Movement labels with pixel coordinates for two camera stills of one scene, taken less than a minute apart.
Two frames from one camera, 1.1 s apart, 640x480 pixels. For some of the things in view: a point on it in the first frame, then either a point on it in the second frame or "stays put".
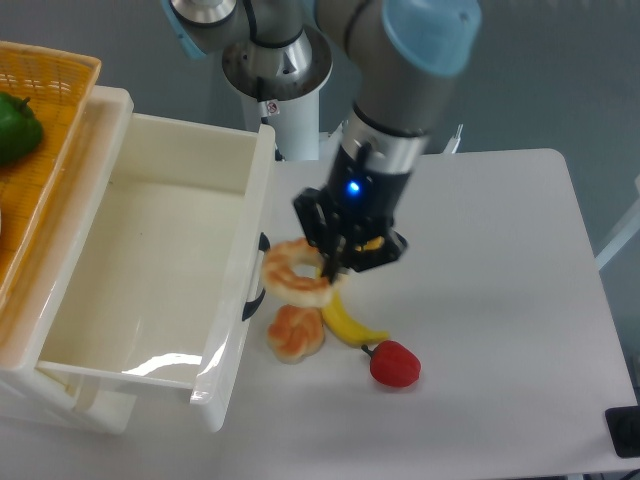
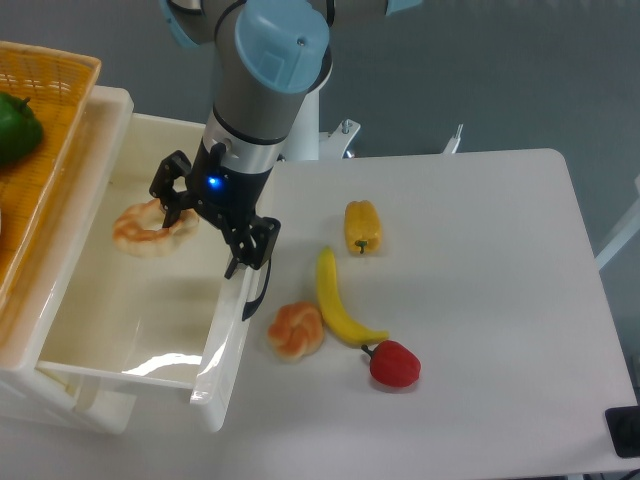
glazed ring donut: (280, 280) to (141, 231)
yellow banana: (342, 325) stays put
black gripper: (359, 201) to (225, 190)
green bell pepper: (21, 131) stays put
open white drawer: (166, 288) stays put
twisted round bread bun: (295, 333) stays put
